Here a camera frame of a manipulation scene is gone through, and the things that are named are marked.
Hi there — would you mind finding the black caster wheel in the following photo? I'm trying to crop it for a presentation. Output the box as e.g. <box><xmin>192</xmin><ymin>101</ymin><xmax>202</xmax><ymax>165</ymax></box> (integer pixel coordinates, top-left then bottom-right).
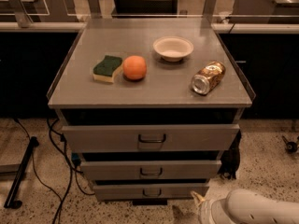
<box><xmin>282</xmin><ymin>136</ymin><xmax>298</xmax><ymax>153</ymax></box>

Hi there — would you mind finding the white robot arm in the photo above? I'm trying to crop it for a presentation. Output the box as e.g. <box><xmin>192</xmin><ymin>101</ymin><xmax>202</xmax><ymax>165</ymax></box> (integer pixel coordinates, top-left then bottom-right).
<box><xmin>191</xmin><ymin>189</ymin><xmax>299</xmax><ymax>224</ymax></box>

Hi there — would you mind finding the orange fruit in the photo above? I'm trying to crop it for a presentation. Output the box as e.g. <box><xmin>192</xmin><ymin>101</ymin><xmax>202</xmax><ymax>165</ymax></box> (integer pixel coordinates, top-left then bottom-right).
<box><xmin>122</xmin><ymin>56</ymin><xmax>147</xmax><ymax>80</ymax></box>

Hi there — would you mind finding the clear acrylic barrier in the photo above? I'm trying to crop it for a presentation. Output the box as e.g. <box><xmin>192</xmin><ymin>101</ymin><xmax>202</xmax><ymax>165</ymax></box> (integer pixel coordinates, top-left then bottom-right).
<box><xmin>0</xmin><ymin>0</ymin><xmax>299</xmax><ymax>27</ymax></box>

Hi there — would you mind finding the black floor stand bar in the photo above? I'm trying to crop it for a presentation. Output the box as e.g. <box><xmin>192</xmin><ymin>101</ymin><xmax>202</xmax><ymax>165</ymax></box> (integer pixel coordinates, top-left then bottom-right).
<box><xmin>4</xmin><ymin>136</ymin><xmax>39</xmax><ymax>209</ymax></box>

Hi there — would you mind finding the grey drawer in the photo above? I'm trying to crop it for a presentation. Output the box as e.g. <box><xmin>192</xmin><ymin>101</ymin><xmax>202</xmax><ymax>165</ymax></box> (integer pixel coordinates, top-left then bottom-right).
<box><xmin>93</xmin><ymin>183</ymin><xmax>208</xmax><ymax>201</ymax></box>
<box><xmin>63</xmin><ymin>124</ymin><xmax>239</xmax><ymax>153</ymax></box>
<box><xmin>80</xmin><ymin>161</ymin><xmax>221</xmax><ymax>180</ymax></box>

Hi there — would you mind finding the grey bottom drawer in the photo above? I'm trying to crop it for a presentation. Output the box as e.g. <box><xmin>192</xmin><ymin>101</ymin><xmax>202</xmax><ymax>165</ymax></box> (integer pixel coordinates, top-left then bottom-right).
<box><xmin>93</xmin><ymin>183</ymin><xmax>208</xmax><ymax>201</ymax></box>

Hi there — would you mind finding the green yellow sponge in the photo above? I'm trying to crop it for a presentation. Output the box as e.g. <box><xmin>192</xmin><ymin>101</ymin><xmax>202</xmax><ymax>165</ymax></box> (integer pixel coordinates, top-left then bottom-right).
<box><xmin>93</xmin><ymin>55</ymin><xmax>122</xmax><ymax>83</ymax></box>

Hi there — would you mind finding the black floor cable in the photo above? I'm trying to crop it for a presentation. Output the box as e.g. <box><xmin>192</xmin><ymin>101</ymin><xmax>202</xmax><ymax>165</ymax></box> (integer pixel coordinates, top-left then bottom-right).
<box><xmin>12</xmin><ymin>118</ymin><xmax>95</xmax><ymax>224</ymax></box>

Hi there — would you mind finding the dark office chair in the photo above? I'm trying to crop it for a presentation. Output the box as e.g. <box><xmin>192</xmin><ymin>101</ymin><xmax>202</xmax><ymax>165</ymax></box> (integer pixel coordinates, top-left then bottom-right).
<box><xmin>111</xmin><ymin>0</ymin><xmax>178</xmax><ymax>18</ymax></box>

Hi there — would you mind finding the grey middle drawer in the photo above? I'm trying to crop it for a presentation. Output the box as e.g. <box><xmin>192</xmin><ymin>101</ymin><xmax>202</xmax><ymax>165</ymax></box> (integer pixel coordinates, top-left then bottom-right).
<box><xmin>80</xmin><ymin>161</ymin><xmax>221</xmax><ymax>180</ymax></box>

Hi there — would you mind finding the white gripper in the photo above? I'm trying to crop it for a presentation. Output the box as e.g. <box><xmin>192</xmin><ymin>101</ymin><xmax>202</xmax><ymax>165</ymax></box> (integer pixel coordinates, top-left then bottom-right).
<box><xmin>191</xmin><ymin>190</ymin><xmax>231</xmax><ymax>224</ymax></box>

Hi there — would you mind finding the grey top drawer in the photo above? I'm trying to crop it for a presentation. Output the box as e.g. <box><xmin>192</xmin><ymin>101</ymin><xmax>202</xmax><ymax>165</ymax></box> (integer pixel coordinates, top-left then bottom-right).
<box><xmin>63</xmin><ymin>124</ymin><xmax>239</xmax><ymax>153</ymax></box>

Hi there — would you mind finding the white bowl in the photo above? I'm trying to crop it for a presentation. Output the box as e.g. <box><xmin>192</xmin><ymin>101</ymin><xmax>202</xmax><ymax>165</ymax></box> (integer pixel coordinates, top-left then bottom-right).
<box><xmin>153</xmin><ymin>36</ymin><xmax>193</xmax><ymax>62</ymax></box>

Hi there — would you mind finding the gold soda can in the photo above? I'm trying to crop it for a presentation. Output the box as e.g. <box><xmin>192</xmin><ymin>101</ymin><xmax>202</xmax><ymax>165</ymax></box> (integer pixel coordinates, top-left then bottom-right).
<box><xmin>191</xmin><ymin>62</ymin><xmax>226</xmax><ymax>95</ymax></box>

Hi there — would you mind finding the grey drawer cabinet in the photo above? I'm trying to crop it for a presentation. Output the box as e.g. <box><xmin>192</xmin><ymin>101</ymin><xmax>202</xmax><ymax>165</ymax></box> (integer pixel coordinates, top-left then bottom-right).
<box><xmin>46</xmin><ymin>17</ymin><xmax>257</xmax><ymax>206</ymax></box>

